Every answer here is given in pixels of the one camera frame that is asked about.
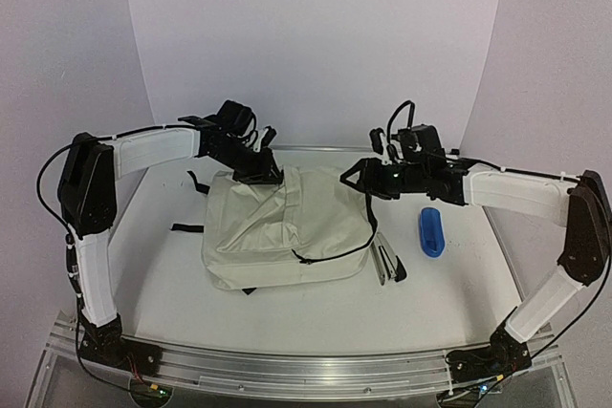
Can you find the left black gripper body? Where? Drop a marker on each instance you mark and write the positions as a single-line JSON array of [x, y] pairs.
[[248, 168]]

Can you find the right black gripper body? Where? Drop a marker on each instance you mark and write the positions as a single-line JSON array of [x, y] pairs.
[[371, 179]]

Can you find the cream canvas backpack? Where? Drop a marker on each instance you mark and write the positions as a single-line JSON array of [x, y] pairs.
[[308, 229]]

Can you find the blue pencil case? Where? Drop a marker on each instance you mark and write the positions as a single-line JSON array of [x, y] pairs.
[[431, 233]]

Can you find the silver black stapler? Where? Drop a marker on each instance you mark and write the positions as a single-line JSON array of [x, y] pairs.
[[387, 263]]

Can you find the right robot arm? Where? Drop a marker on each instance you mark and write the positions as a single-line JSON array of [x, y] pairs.
[[567, 216]]

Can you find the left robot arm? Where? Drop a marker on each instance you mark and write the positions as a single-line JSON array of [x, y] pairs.
[[87, 193]]

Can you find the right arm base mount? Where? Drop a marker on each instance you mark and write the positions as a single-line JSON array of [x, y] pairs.
[[503, 356]]

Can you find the aluminium front rail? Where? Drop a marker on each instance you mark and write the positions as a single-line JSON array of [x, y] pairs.
[[70, 373]]

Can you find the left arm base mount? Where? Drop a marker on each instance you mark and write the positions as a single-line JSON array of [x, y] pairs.
[[106, 345]]

